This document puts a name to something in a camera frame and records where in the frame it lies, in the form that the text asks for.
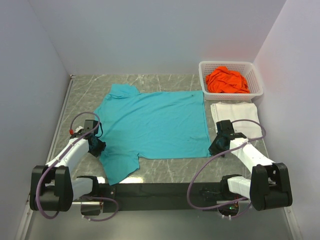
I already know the turquoise t shirt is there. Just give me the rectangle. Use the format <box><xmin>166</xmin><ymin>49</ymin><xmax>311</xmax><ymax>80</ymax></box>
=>
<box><xmin>95</xmin><ymin>84</ymin><xmax>211</xmax><ymax>185</ymax></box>

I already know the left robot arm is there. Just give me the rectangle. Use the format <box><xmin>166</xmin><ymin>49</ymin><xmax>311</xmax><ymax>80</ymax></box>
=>
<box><xmin>29</xmin><ymin>119</ymin><xmax>106</xmax><ymax>212</ymax></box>

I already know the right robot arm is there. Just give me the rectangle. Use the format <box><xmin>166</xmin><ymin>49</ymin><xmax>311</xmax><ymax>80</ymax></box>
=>
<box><xmin>208</xmin><ymin>120</ymin><xmax>293</xmax><ymax>211</ymax></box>

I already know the folded white t shirt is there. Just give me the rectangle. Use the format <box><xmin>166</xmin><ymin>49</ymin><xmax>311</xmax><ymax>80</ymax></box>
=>
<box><xmin>210</xmin><ymin>102</ymin><xmax>262</xmax><ymax>139</ymax></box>

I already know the white plastic laundry basket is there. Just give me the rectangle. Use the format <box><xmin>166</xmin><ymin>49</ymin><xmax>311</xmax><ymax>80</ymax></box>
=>
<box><xmin>198</xmin><ymin>60</ymin><xmax>264</xmax><ymax>101</ymax></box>

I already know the orange t shirt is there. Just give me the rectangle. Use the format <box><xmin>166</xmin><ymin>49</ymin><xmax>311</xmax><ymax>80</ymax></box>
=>
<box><xmin>205</xmin><ymin>66</ymin><xmax>251</xmax><ymax>94</ymax></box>

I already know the black base crossbar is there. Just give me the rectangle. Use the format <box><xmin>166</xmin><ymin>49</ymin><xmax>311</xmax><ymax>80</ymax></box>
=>
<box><xmin>69</xmin><ymin>182</ymin><xmax>251</xmax><ymax>214</ymax></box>

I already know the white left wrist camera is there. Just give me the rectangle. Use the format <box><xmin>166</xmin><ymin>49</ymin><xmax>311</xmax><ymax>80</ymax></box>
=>
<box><xmin>69</xmin><ymin>126</ymin><xmax>85</xmax><ymax>139</ymax></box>

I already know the aluminium rail frame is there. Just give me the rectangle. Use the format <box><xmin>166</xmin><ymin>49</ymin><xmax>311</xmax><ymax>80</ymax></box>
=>
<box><xmin>15</xmin><ymin>74</ymin><xmax>303</xmax><ymax>240</ymax></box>

